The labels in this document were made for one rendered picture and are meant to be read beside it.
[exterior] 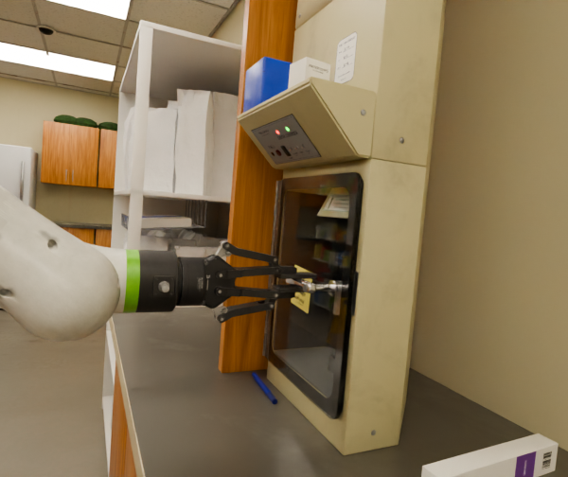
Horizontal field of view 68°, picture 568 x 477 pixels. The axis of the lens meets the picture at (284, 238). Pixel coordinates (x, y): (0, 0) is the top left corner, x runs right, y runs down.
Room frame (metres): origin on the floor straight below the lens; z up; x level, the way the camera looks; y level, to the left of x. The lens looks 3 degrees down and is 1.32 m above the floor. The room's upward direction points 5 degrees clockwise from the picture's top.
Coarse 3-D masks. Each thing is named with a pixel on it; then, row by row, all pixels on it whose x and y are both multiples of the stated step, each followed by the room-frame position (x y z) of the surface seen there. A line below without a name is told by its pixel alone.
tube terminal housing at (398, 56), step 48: (336, 0) 0.78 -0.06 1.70; (384, 0) 0.65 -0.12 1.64; (432, 0) 0.69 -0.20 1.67; (336, 48) 0.77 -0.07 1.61; (384, 48) 0.65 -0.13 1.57; (432, 48) 0.69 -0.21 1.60; (384, 96) 0.66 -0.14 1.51; (432, 96) 0.70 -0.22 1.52; (384, 144) 0.66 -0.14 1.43; (432, 144) 0.88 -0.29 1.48; (384, 192) 0.66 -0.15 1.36; (384, 240) 0.67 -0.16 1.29; (384, 288) 0.67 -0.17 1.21; (384, 336) 0.67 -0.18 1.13; (288, 384) 0.84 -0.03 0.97; (384, 384) 0.68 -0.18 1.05; (336, 432) 0.67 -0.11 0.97; (384, 432) 0.68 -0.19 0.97
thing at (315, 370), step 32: (288, 192) 0.88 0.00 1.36; (320, 192) 0.76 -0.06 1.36; (352, 192) 0.66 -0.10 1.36; (288, 224) 0.87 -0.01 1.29; (320, 224) 0.75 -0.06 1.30; (352, 224) 0.65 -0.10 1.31; (288, 256) 0.86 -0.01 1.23; (320, 256) 0.74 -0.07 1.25; (352, 256) 0.65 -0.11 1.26; (288, 320) 0.83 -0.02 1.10; (320, 320) 0.72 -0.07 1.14; (288, 352) 0.82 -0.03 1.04; (320, 352) 0.71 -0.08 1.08; (320, 384) 0.70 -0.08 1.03
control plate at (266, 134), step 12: (276, 120) 0.75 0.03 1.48; (288, 120) 0.72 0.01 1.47; (264, 132) 0.83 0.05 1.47; (288, 132) 0.75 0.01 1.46; (300, 132) 0.72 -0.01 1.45; (264, 144) 0.87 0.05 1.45; (276, 144) 0.82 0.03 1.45; (288, 144) 0.78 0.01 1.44; (300, 144) 0.75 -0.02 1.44; (312, 144) 0.72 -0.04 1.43; (276, 156) 0.86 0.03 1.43; (288, 156) 0.82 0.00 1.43; (300, 156) 0.78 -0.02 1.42; (312, 156) 0.75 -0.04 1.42
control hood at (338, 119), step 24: (288, 96) 0.67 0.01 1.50; (312, 96) 0.62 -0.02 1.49; (336, 96) 0.62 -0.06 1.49; (360, 96) 0.64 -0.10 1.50; (240, 120) 0.87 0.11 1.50; (264, 120) 0.79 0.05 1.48; (312, 120) 0.66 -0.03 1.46; (336, 120) 0.62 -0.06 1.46; (360, 120) 0.64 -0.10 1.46; (336, 144) 0.66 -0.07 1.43; (360, 144) 0.64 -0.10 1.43; (288, 168) 0.90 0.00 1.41
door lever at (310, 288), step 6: (288, 282) 0.73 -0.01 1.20; (294, 282) 0.71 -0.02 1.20; (300, 282) 0.69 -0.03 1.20; (306, 282) 0.68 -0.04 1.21; (330, 282) 0.69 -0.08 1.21; (300, 288) 0.69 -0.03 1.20; (306, 288) 0.66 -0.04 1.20; (312, 288) 0.67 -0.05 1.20; (318, 288) 0.67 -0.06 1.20; (324, 288) 0.68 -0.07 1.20; (330, 288) 0.68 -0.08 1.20; (336, 288) 0.68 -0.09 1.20; (330, 294) 0.69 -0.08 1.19
